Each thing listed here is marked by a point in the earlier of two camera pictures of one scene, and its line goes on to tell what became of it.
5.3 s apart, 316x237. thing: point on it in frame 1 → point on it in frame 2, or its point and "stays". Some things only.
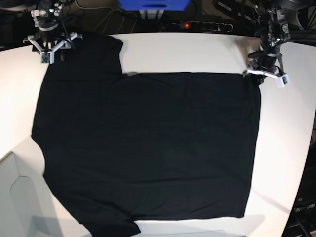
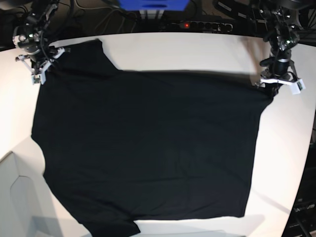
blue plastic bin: x=154 y=5 stays
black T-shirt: x=121 y=148 stays
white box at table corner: x=27 y=208 stays
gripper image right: x=265 y=59 → x=278 y=67
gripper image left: x=51 y=37 → x=39 y=59
